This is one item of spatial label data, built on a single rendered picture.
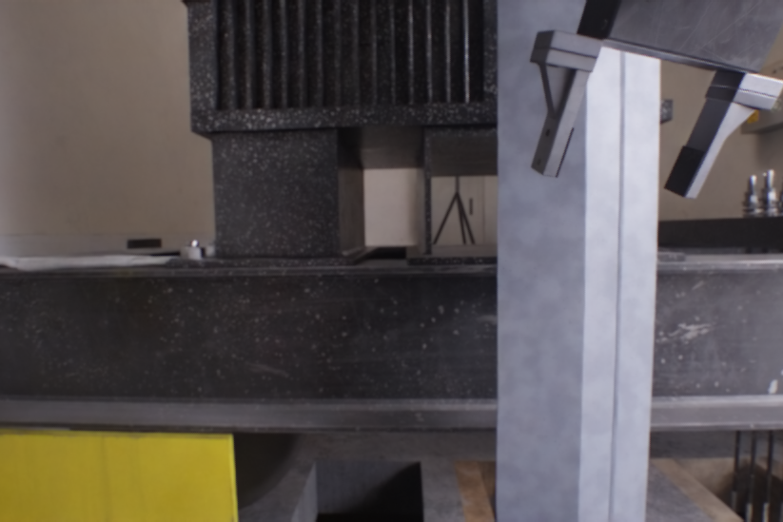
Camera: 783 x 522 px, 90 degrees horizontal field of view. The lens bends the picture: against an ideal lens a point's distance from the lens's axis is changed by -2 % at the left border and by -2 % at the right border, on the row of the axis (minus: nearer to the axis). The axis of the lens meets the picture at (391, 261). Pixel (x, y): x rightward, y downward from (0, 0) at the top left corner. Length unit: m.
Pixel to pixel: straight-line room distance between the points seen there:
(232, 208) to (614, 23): 0.55
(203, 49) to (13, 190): 0.82
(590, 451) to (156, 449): 0.61
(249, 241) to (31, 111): 0.95
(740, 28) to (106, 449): 0.89
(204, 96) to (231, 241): 0.23
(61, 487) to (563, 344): 0.78
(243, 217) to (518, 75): 0.44
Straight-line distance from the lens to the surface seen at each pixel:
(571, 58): 0.35
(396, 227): 3.94
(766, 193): 1.32
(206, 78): 0.73
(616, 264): 0.54
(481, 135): 0.66
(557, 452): 0.58
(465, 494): 1.27
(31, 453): 0.89
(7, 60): 1.50
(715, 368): 0.85
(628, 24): 0.35
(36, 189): 1.48
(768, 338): 0.89
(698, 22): 0.39
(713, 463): 1.69
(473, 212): 3.76
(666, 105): 0.76
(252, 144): 0.69
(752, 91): 0.44
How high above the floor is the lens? 0.71
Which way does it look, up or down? 4 degrees down
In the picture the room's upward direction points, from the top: 1 degrees counter-clockwise
